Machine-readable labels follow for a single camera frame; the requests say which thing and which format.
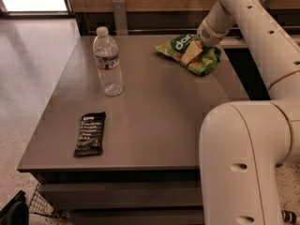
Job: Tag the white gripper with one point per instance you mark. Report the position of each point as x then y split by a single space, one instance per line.
208 36

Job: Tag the green rice chip bag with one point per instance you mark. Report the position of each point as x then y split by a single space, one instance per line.
203 64

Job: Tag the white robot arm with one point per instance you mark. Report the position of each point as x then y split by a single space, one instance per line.
242 142

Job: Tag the clear plastic water bottle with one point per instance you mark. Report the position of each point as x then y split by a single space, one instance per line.
106 53

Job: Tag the grey drawer cabinet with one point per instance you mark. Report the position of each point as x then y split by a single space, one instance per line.
148 172

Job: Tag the black snack bar wrapper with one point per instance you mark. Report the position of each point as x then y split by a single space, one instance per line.
91 135

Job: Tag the left metal wall bracket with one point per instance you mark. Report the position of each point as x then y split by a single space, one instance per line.
120 17

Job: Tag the metal wall rail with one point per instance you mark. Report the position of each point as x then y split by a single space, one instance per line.
292 31

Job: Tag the black wire basket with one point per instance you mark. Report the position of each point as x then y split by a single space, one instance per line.
39 206

